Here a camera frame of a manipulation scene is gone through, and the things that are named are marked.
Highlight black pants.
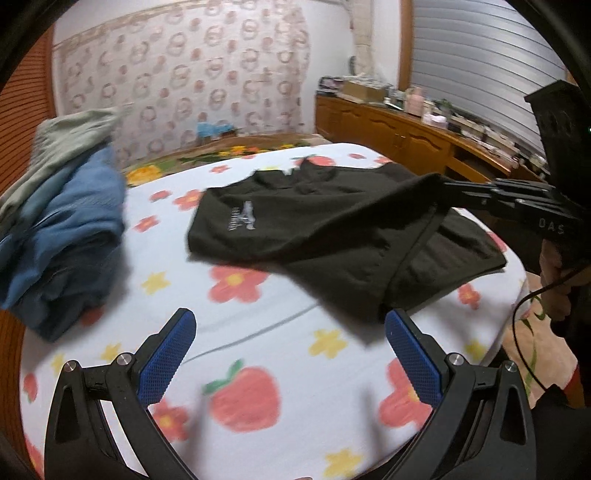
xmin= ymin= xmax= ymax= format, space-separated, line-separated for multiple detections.
xmin=187 ymin=161 xmax=506 ymax=322

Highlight right hand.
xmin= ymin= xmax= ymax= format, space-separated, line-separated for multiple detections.
xmin=539 ymin=240 xmax=590 ymax=321

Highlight wooden sideboard cabinet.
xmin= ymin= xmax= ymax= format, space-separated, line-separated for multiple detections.
xmin=315 ymin=95 xmax=539 ymax=183

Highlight pink jug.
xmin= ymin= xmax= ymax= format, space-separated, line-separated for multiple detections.
xmin=405 ymin=87 xmax=425 ymax=117

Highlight cardboard box on sideboard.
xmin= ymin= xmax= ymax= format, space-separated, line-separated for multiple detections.
xmin=341 ymin=79 xmax=389 ymax=103

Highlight blue denim jeans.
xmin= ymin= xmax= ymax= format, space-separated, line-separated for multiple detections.
xmin=1 ymin=142 xmax=126 ymax=342

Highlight white floral bed sheet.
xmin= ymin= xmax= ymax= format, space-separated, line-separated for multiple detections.
xmin=18 ymin=141 xmax=529 ymax=480

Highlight grey-green folded pants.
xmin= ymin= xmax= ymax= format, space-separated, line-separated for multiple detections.
xmin=1 ymin=104 xmax=132 ymax=225

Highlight pink circle-pattern curtain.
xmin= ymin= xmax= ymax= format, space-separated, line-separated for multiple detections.
xmin=53 ymin=1 xmax=311 ymax=169

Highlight wooden louvered wardrobe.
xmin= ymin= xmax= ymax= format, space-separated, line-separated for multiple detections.
xmin=1 ymin=27 xmax=56 ymax=479

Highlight black cable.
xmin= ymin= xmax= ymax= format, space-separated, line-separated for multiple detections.
xmin=511 ymin=264 xmax=591 ymax=393

